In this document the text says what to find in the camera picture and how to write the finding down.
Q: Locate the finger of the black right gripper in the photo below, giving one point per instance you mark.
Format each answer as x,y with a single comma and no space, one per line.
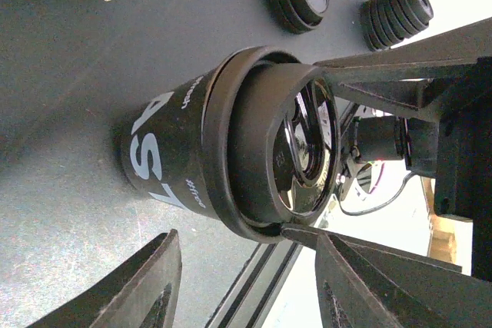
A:
377,80
407,270

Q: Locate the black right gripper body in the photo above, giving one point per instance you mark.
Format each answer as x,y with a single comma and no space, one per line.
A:
458,98

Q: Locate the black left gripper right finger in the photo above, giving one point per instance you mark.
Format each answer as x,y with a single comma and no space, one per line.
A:
353,293

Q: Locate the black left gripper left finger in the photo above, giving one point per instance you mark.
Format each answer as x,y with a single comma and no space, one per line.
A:
141,292

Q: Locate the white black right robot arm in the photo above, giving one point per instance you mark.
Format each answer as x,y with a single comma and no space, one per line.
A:
391,138

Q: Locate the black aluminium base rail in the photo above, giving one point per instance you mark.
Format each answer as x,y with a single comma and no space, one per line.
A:
252,294

